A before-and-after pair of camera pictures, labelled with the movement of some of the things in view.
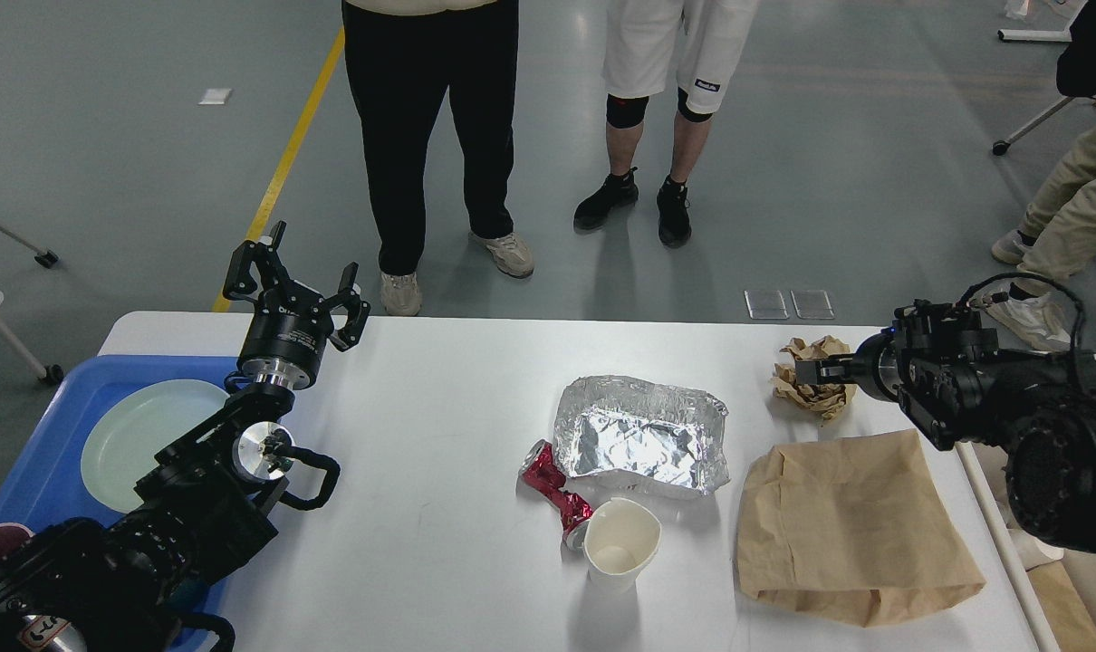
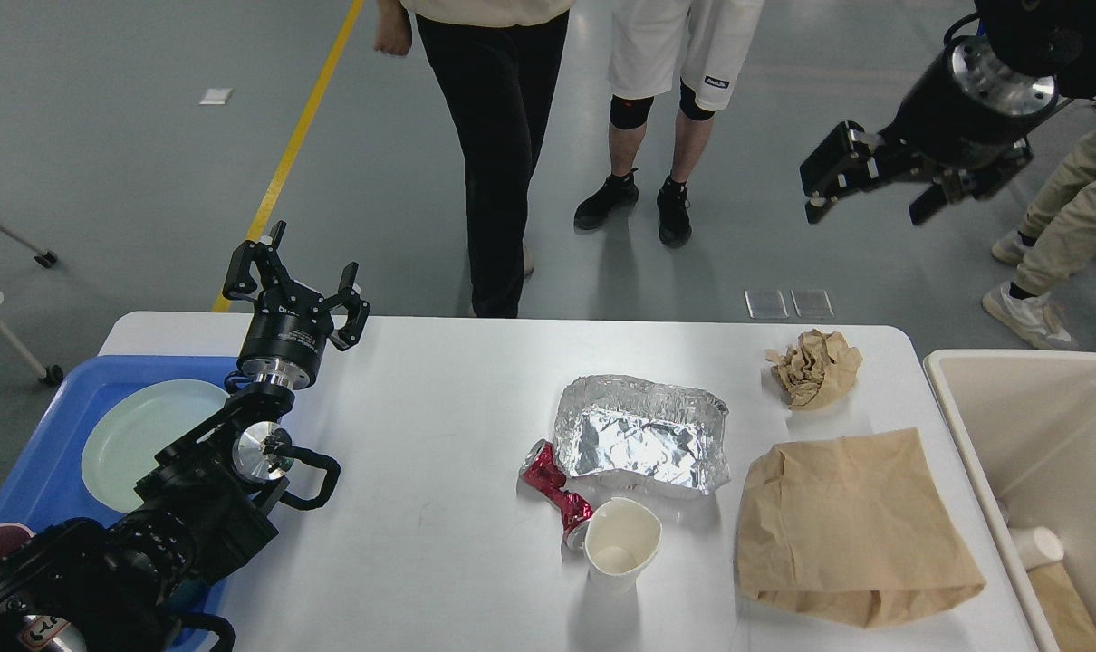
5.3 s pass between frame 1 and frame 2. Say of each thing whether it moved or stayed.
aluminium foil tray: stayed
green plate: stayed
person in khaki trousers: stayed
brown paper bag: stayed
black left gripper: stayed
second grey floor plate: stayed
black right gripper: moved
